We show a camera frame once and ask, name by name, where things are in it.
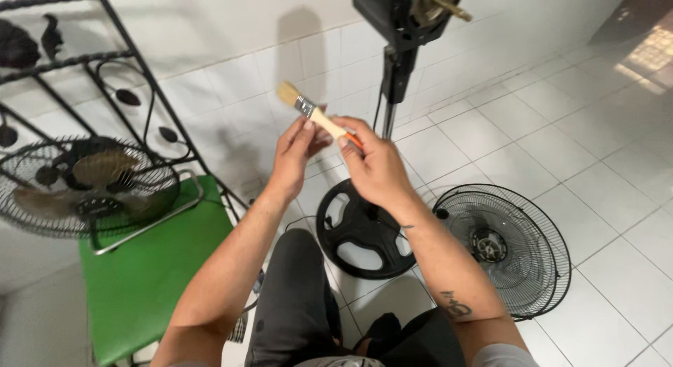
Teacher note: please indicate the checked cloth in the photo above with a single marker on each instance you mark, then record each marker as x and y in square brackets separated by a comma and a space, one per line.
[239, 327]

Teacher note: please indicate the person's right hand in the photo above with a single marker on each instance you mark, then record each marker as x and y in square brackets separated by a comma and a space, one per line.
[378, 170]

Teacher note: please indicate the brown wooden door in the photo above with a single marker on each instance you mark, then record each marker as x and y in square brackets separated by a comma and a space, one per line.
[633, 12]

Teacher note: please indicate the person's grey shirt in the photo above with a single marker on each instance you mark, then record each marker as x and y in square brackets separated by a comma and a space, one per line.
[502, 356]

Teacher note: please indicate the person's dark trousers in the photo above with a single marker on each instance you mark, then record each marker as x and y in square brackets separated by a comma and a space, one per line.
[294, 304]

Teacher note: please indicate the wooden paintbrush with orange tip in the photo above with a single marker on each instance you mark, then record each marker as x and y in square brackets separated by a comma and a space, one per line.
[322, 119]

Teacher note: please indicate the green padded chair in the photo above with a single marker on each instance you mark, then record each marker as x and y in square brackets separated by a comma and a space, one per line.
[142, 283]

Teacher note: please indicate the person's left hand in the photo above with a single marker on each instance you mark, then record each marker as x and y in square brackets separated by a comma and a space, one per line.
[288, 164]

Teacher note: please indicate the small fan with brown blades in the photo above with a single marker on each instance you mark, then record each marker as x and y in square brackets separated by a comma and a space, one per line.
[89, 183]

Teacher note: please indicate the black and chrome fan pole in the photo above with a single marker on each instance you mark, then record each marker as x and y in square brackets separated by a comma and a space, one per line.
[395, 83]

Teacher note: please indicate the black wrought iron frame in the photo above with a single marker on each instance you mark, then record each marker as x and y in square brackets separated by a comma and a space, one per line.
[131, 57]

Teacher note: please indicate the black fan motor head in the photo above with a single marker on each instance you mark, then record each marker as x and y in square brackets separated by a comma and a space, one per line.
[399, 12]

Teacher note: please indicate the round black fan base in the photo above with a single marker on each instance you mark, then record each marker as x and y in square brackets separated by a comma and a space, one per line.
[363, 241]

